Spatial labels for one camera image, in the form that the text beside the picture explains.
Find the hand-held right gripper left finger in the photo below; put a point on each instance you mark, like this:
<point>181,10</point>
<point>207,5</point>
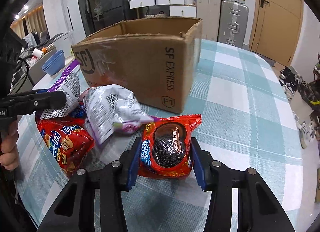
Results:
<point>135,162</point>

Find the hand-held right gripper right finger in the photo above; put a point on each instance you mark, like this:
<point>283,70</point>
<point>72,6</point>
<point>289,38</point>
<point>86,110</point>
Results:
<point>197,167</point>

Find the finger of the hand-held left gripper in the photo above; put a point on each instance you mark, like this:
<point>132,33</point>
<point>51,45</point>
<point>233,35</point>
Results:
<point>50,100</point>
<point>42,91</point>

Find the purple snack packet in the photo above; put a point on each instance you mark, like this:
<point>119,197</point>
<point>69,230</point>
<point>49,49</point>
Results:
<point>110,107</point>
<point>67,87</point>

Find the red cookie packet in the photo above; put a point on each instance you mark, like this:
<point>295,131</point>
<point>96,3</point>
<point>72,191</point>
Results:
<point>170,147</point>

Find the red snack packet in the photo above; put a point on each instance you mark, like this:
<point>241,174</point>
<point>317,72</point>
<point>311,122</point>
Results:
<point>70,147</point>

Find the cardboard box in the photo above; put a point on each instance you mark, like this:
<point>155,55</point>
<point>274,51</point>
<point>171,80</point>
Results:
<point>140,72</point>

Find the person's left forearm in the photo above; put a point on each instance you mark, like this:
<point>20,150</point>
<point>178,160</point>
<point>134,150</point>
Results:
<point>10,192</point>

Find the person's left hand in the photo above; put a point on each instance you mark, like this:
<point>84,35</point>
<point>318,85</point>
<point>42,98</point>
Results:
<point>10,152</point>

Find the red white plastic bag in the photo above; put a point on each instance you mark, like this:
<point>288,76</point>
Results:
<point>33,60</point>

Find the clothes rack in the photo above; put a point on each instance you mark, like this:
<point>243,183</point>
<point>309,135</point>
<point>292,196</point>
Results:
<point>33,38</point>

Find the white paper roll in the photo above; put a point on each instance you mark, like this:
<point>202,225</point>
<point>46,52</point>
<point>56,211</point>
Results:
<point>37,53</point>

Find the beige curtains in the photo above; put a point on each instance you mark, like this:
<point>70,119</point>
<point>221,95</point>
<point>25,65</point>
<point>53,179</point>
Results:
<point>32,20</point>

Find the teal checked tablecloth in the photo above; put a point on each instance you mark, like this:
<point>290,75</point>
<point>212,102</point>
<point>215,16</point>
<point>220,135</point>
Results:
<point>237,97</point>

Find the glass door cabinet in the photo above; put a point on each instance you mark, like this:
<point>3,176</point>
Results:
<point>86,2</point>

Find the pile of shoes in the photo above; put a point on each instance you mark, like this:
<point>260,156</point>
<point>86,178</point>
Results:
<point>295,84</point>

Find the silver suitcase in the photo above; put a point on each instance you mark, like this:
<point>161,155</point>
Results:
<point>232,22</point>

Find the beige suitcase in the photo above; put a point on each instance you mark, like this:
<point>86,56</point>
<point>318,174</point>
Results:
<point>208,17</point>

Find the wooden door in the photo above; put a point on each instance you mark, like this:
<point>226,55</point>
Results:
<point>277,22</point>

